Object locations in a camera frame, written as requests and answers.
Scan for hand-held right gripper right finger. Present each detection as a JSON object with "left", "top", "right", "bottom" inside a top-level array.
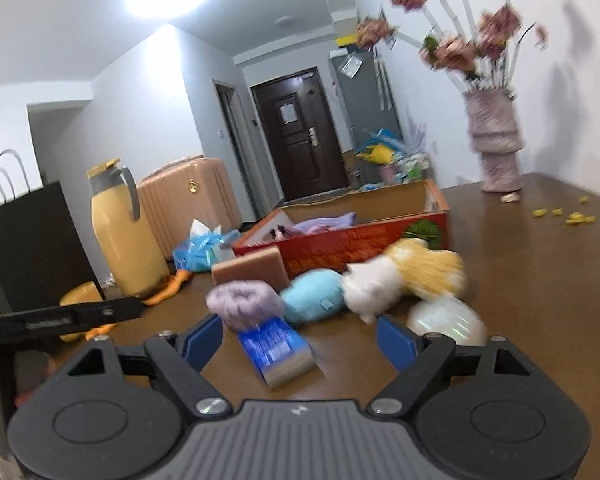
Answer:
[{"left": 365, "top": 314, "right": 536, "bottom": 416}]

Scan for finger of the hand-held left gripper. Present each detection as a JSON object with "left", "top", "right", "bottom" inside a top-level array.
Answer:
[{"left": 0, "top": 296, "right": 146, "bottom": 333}]

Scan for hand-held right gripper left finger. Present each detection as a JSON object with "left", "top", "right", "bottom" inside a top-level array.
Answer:
[{"left": 50, "top": 314, "right": 231, "bottom": 417}]

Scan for iridescent white bag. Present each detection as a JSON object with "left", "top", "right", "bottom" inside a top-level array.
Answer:
[{"left": 406, "top": 296, "right": 488, "bottom": 347}]

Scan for white and yellow plush toy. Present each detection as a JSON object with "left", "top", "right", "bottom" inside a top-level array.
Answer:
[{"left": 341, "top": 238, "right": 468, "bottom": 325}]

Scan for blue tissue packet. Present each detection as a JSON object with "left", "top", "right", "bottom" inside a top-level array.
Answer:
[{"left": 236, "top": 316, "right": 326, "bottom": 389}]

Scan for light blue plush toy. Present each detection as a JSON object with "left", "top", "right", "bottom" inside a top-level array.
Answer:
[{"left": 280, "top": 269, "right": 346, "bottom": 325}]

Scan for red cardboard box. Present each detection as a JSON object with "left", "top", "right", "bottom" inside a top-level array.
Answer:
[{"left": 231, "top": 178, "right": 451, "bottom": 281}]

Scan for yellow round lid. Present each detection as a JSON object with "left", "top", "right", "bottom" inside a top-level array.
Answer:
[{"left": 59, "top": 281, "right": 106, "bottom": 343}]

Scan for orange peel pieces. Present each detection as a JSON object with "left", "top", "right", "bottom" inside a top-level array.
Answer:
[{"left": 87, "top": 269, "right": 193, "bottom": 337}]

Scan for yellow thermos jug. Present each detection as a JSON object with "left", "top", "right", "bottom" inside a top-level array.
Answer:
[{"left": 86, "top": 158, "right": 172, "bottom": 297}]

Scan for blue plastic bag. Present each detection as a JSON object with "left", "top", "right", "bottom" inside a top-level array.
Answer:
[{"left": 172, "top": 219, "right": 241, "bottom": 273}]

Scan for black paper bag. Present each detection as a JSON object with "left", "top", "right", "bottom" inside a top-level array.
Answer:
[{"left": 0, "top": 149, "right": 106, "bottom": 321}]

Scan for pink hard suitcase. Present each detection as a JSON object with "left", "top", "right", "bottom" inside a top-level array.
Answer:
[{"left": 136, "top": 156, "right": 242, "bottom": 261}]

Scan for purple fluffy cloth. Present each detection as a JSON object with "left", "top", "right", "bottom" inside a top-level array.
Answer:
[{"left": 280, "top": 212, "right": 357, "bottom": 236}]

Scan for pile of colourful toys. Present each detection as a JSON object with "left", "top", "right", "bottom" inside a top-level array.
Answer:
[{"left": 352, "top": 127, "right": 431, "bottom": 191}]

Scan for dark side door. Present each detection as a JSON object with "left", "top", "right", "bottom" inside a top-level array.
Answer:
[{"left": 214, "top": 80, "right": 261, "bottom": 223}]

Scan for dark brown entrance door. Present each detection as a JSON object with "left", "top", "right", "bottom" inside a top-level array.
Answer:
[{"left": 250, "top": 66, "right": 351, "bottom": 203}]

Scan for scattered yellow crumbs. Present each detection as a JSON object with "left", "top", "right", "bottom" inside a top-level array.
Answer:
[{"left": 530, "top": 195, "right": 597, "bottom": 227}]

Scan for pink ribbed vase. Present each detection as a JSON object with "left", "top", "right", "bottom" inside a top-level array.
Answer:
[{"left": 464, "top": 87, "right": 525, "bottom": 193}]

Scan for grey tall cabinet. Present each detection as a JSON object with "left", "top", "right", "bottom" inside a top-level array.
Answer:
[{"left": 328, "top": 50, "right": 403, "bottom": 153}]

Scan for dried pink flowers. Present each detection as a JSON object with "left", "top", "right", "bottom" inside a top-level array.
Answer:
[{"left": 355, "top": 0, "right": 551, "bottom": 95}]

